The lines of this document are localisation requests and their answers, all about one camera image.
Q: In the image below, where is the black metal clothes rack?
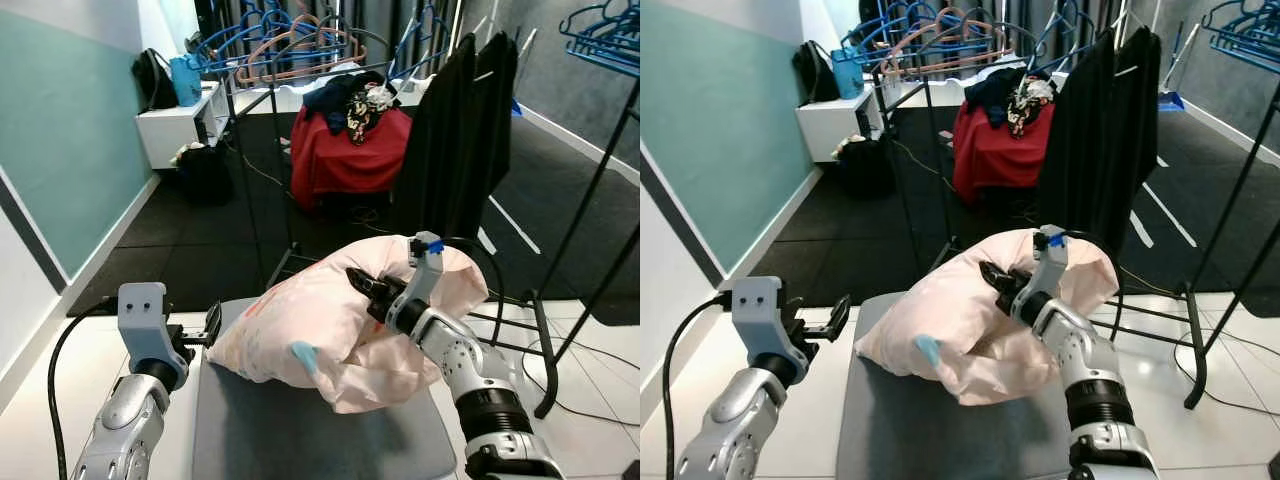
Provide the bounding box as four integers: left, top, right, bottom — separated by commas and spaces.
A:
195, 0, 641, 419
850, 0, 1280, 411

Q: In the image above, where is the black floor bag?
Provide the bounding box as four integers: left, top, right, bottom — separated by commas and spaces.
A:
175, 145, 236, 206
838, 138, 896, 199

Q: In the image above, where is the pink pillow with orange pattern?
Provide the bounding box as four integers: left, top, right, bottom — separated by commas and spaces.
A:
207, 235, 491, 414
855, 228, 1121, 406

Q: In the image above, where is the pink clothes hanger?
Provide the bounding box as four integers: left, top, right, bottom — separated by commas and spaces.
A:
235, 25, 366, 83
885, 20, 1011, 76

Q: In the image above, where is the blue plastic clothes hanger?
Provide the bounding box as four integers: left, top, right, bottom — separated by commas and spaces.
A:
560, 3, 641, 79
195, 8, 301, 73
1030, 0, 1101, 73
1205, 0, 1280, 73
850, 5, 951, 66
385, 5, 453, 83

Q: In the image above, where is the dark blue crumpled garment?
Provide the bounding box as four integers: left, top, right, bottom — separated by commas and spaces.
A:
965, 68, 1031, 129
303, 72, 386, 136

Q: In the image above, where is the blue dustpan with long handle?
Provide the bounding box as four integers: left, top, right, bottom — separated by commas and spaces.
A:
1158, 22, 1193, 111
510, 28, 538, 116

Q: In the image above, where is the floral patterned garment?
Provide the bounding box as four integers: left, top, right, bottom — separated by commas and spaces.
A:
1005, 78, 1057, 139
345, 85, 399, 146

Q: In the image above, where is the white low bench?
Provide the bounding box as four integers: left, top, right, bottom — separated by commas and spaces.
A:
215, 75, 441, 119
880, 65, 1071, 109

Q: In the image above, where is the long black hanging garment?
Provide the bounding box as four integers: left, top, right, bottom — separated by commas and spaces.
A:
1035, 30, 1121, 241
390, 35, 479, 241

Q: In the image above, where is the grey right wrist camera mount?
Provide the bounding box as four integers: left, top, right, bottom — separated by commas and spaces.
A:
1035, 226, 1072, 301
405, 232, 447, 311

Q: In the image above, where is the blue tote bag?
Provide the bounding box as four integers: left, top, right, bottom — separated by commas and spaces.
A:
168, 55, 204, 108
830, 48, 866, 99

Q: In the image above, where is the white wall shelf unit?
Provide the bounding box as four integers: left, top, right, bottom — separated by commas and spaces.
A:
135, 80, 226, 169
795, 75, 886, 163

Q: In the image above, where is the black backpack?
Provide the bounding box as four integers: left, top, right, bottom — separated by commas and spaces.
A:
793, 40, 839, 104
132, 48, 179, 113

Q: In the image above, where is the red cloth covered table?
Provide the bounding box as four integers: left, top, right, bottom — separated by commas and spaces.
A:
290, 105, 413, 213
950, 98, 1056, 206

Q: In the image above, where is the black loose floor cable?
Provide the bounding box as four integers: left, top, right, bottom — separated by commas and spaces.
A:
500, 315, 641, 413
1170, 310, 1280, 403

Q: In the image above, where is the black rubber floor mat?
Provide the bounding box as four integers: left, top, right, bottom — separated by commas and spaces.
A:
720, 100, 1280, 313
65, 100, 641, 326

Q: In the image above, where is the short black hanging garment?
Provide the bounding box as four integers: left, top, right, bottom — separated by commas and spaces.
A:
455, 32, 519, 236
1095, 25, 1163, 251

